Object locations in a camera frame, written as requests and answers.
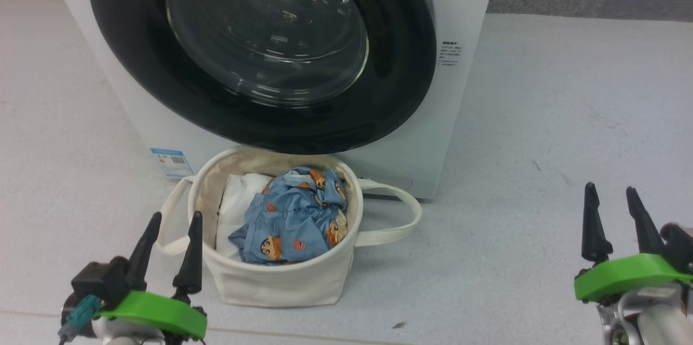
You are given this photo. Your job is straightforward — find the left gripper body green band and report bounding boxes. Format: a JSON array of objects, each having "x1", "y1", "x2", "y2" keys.
[{"x1": 93, "y1": 290, "x2": 208, "y2": 345}]

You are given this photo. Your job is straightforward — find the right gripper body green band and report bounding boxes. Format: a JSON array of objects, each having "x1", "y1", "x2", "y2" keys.
[{"x1": 574, "y1": 253, "x2": 693, "y2": 345}]

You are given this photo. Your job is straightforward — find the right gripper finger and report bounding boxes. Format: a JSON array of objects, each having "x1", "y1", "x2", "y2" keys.
[
  {"x1": 581, "y1": 182, "x2": 614, "y2": 264},
  {"x1": 626, "y1": 187, "x2": 665, "y2": 255}
]

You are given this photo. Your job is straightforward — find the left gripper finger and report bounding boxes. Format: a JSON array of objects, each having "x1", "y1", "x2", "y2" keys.
[
  {"x1": 128, "y1": 212, "x2": 162, "y2": 291},
  {"x1": 172, "y1": 211, "x2": 204, "y2": 302}
]

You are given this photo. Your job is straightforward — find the black round glass washer door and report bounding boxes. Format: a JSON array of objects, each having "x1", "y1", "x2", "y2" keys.
[{"x1": 88, "y1": 0, "x2": 437, "y2": 155}]

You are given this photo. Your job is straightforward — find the cream canvas laundry basket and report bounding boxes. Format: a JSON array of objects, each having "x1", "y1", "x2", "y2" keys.
[{"x1": 156, "y1": 147, "x2": 423, "y2": 309}]

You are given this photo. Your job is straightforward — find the white front-load washing machine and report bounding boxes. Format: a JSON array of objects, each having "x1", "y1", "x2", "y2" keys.
[{"x1": 41, "y1": 0, "x2": 501, "y2": 202}]

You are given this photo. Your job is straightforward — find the white cloth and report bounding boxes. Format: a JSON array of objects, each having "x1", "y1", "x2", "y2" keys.
[{"x1": 215, "y1": 173, "x2": 274, "y2": 259}]

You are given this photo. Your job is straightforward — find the blue energy label sticker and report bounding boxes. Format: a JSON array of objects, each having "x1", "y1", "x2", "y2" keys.
[{"x1": 151, "y1": 148, "x2": 194, "y2": 179}]

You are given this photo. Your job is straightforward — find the teal plug left camera cable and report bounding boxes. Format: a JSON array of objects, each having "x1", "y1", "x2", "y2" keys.
[{"x1": 58, "y1": 295, "x2": 102, "y2": 343}]

